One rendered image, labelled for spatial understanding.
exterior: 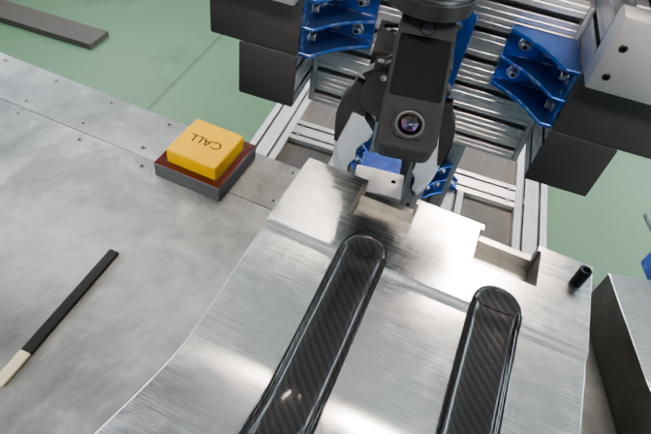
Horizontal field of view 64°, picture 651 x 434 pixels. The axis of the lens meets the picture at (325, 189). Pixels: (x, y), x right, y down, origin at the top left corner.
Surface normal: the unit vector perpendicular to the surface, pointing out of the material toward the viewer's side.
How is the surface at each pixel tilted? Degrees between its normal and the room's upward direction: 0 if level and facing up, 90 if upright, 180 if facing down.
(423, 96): 31
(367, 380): 2
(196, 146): 0
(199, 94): 0
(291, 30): 90
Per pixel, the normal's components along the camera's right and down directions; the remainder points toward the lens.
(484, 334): 0.13, -0.66
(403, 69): -0.01, -0.25
